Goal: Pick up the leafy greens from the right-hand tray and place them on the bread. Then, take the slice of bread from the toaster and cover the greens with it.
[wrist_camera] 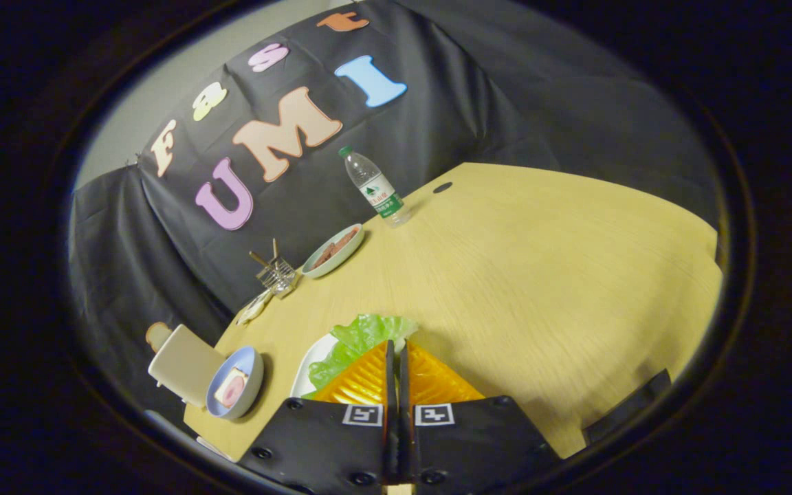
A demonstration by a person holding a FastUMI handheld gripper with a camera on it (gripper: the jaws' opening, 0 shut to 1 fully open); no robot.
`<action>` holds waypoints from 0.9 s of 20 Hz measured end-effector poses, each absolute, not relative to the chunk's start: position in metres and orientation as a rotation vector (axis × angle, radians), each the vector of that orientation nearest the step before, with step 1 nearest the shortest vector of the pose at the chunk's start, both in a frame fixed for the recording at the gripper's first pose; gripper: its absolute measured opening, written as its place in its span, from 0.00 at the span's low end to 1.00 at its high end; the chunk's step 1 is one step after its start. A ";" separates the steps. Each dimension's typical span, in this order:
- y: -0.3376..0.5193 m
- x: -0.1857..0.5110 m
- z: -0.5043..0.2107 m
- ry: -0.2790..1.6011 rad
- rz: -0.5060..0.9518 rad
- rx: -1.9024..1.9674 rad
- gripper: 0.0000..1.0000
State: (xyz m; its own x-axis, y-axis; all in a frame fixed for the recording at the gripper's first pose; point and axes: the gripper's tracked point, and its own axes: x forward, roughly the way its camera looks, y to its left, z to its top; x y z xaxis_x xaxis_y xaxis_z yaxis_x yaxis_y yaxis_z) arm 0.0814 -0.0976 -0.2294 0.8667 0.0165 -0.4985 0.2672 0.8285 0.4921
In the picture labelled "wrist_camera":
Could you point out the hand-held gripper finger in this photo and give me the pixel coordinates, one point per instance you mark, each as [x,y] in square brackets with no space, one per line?
[404,412]
[390,412]

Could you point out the green lettuce leaf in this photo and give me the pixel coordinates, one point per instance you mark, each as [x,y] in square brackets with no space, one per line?
[361,337]

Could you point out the toasted bread slice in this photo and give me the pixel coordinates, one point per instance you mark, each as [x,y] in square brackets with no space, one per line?
[157,335]

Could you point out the white square plate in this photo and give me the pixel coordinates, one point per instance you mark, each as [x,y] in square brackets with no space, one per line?
[306,371]

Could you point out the blue round plate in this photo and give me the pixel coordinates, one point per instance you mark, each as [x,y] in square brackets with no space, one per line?
[248,364]

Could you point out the bread slice under ham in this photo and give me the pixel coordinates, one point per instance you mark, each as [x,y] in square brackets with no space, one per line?
[239,375]

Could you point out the pale green round plate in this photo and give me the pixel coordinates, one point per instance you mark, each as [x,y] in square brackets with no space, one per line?
[341,260]

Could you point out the brown meat patty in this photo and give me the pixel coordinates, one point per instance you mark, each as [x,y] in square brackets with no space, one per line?
[324,257]
[346,240]

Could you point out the white divided condiment dish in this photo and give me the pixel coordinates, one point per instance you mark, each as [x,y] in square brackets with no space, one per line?
[253,309]

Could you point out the brown wooden spoon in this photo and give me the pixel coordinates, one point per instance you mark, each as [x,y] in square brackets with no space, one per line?
[275,249]

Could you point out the pale wooden stick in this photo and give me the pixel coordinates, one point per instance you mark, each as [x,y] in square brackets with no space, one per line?
[260,259]

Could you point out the white toaster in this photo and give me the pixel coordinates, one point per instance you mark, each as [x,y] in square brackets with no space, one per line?
[186,364]

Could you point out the dark bar-shaped object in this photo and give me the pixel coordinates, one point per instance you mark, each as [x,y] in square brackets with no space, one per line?
[626,407]

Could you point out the clear plastic water bottle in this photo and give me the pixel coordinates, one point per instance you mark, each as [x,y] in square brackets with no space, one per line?
[372,185]

